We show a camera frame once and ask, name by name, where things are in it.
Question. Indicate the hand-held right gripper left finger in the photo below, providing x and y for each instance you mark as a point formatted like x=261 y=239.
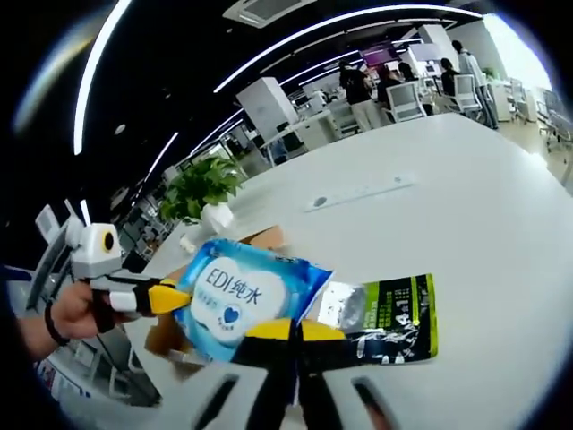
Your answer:
x=264 y=358

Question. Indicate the white mesh office chair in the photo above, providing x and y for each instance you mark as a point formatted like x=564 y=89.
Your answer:
x=467 y=92
x=405 y=102

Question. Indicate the green black foil packet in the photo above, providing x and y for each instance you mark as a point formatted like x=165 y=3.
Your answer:
x=394 y=322

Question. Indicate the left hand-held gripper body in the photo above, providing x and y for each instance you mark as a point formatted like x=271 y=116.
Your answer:
x=94 y=251

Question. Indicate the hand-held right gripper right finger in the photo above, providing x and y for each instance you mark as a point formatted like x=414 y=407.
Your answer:
x=318 y=354

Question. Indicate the brown cardboard shoe box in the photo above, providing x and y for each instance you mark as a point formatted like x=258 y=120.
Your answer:
x=264 y=237

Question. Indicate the purple wall screen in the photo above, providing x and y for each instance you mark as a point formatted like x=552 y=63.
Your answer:
x=379 y=56

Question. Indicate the green plant in white pot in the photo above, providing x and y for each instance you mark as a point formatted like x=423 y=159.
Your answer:
x=201 y=188

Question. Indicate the blue wet wipes soft pack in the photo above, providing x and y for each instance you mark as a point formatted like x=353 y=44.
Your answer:
x=250 y=291

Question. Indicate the person's left hand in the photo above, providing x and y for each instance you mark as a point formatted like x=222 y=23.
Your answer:
x=76 y=313

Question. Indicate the ceiling air conditioner vent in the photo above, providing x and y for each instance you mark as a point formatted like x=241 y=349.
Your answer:
x=268 y=11

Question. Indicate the white table socket strip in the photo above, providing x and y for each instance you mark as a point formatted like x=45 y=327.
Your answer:
x=358 y=193

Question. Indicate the white paper cup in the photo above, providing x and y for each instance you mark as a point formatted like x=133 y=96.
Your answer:
x=188 y=243

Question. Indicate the ceiling light strips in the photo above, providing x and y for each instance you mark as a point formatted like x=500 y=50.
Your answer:
x=89 y=74

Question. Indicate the black wristband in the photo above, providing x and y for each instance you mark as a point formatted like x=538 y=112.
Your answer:
x=54 y=327

